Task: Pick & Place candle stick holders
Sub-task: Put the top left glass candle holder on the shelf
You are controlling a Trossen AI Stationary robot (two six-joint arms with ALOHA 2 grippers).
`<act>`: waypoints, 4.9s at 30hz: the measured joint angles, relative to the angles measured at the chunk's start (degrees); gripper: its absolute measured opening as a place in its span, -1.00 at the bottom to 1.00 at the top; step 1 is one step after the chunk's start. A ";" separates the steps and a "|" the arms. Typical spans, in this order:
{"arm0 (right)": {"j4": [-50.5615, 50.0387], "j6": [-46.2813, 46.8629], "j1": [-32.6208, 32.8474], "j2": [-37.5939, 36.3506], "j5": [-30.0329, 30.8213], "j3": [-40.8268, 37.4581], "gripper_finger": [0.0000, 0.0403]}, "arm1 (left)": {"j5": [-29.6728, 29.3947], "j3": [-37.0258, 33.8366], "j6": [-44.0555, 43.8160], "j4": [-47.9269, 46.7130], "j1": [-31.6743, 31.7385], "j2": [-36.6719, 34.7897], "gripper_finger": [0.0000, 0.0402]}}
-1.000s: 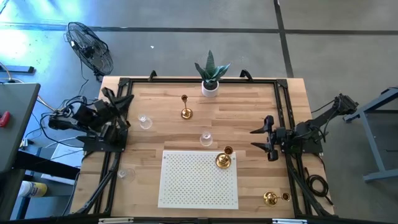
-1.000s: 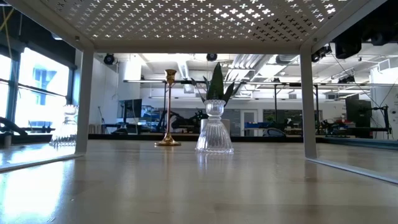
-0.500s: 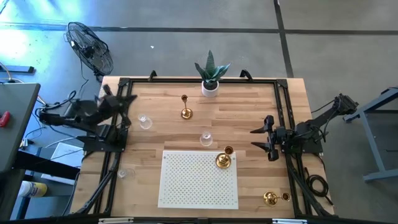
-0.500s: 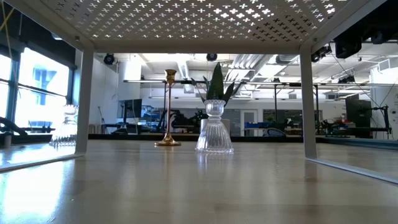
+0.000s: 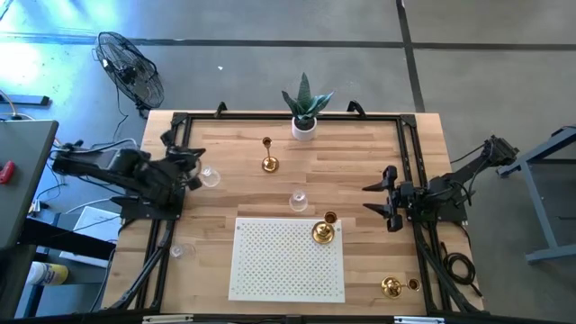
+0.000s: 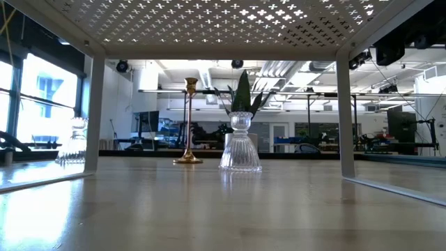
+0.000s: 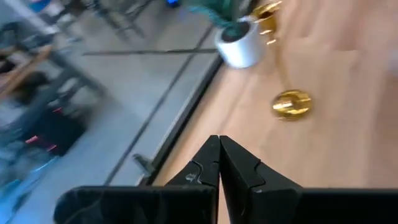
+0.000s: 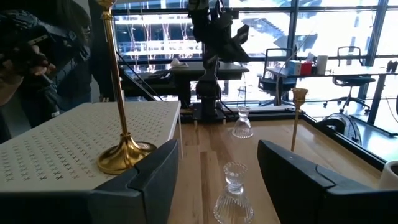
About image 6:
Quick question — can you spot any white perforated metal shelf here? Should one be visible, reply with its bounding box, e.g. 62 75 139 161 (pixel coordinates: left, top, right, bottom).
0 0 446 206

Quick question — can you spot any clear glass candle holder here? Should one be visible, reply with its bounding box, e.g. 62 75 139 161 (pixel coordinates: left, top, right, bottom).
54 116 89 165
218 111 263 173

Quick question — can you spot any black aluminium table frame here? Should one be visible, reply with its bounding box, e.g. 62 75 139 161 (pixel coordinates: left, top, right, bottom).
0 149 446 168

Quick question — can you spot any black computer monitor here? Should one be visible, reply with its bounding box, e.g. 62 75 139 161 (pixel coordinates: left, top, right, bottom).
386 106 418 144
131 110 160 151

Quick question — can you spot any green snake plant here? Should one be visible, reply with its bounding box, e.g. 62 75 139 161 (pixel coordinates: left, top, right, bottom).
213 69 275 121

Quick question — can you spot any black curved bar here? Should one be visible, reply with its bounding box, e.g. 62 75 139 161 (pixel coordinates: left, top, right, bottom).
0 130 32 154

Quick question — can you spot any black ceiling camera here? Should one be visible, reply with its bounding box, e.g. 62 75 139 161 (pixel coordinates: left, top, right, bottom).
349 50 373 70

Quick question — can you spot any gold candlestick holder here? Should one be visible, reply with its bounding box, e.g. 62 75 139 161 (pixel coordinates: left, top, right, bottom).
173 77 204 165

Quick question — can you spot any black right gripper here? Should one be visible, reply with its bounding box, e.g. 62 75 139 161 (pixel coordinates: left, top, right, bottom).
374 33 407 67

